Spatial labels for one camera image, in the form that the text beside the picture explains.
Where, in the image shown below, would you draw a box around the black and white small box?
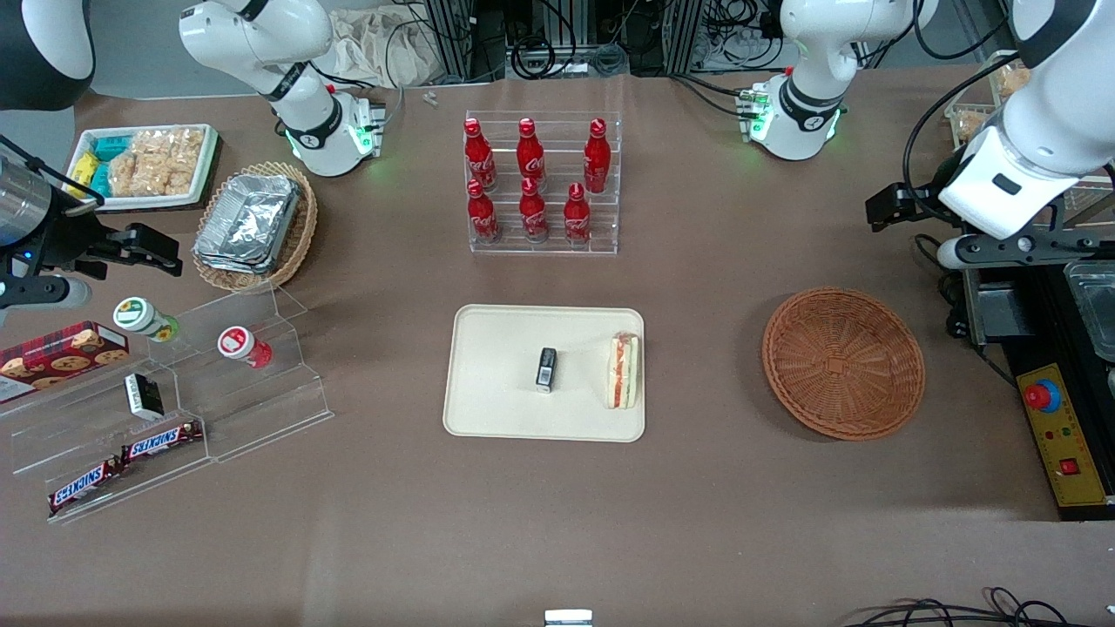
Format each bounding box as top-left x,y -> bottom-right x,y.
124,373 -> 166,422

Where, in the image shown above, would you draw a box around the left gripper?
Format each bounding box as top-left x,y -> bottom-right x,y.
866,146 -> 966,233

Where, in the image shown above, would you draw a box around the beige plastic tray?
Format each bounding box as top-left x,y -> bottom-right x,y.
443,304 -> 646,443

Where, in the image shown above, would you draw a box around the white wire rack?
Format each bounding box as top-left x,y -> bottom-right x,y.
944,50 -> 1115,214

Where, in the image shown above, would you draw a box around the clear plastic container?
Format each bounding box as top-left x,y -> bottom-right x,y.
1062,261 -> 1115,363

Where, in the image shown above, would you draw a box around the black appliance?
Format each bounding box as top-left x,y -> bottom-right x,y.
962,261 -> 1115,523

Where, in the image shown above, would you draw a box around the light wicker basket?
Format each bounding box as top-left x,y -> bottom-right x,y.
192,161 -> 320,293

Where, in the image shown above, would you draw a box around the clear acrylic stepped display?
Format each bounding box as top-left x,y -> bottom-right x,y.
0,286 -> 335,526

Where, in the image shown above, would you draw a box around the green lid cup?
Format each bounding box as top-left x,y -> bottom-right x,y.
113,296 -> 181,343

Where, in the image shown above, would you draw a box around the clear acrylic bottle rack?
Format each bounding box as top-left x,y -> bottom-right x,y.
464,110 -> 623,256

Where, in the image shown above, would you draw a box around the yellow emergency stop box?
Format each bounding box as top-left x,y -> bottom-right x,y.
1017,363 -> 1110,509

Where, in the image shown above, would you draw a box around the coiled black cable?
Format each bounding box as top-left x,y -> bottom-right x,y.
510,37 -> 560,81

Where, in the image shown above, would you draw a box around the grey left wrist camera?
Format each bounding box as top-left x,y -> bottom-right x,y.
936,228 -> 1115,272

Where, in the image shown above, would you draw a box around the red cookie box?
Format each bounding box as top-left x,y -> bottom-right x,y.
0,320 -> 131,404

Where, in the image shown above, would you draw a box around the triangular sandwich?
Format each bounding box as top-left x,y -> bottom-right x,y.
605,331 -> 642,412

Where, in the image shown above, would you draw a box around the red lid cup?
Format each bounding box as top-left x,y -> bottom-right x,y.
217,326 -> 274,370

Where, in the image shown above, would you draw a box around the red cola bottle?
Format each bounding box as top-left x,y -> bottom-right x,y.
583,118 -> 612,194
517,118 -> 547,193
466,179 -> 503,246
463,118 -> 498,193
563,182 -> 593,246
518,178 -> 551,244

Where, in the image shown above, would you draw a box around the snickers chocolate bar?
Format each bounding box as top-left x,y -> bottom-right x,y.
119,420 -> 205,463
47,459 -> 124,516

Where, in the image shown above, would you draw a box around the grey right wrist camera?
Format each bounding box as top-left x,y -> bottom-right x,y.
0,275 -> 93,311

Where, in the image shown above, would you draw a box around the beige cloth bag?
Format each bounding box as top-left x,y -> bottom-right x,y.
324,7 -> 447,90

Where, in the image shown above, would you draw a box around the white rectangular snack tray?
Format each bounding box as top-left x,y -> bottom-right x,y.
68,124 -> 221,212

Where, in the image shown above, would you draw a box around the black floor cables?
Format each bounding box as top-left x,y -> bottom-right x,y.
841,587 -> 1115,627

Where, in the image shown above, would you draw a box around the brown wicker basket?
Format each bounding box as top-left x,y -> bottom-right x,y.
761,287 -> 927,442

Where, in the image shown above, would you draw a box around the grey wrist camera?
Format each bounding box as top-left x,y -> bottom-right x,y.
0,275 -> 93,311
936,228 -> 1115,272

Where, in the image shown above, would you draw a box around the black appliance cable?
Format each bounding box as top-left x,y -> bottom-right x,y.
914,233 -> 970,340

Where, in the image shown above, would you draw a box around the stack of foil trays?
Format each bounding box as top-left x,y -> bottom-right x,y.
193,172 -> 302,276

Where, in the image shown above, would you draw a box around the clear rice cracker bag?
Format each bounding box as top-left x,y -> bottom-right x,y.
107,127 -> 207,199

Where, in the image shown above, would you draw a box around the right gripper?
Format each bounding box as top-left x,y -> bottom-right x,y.
30,185 -> 185,280

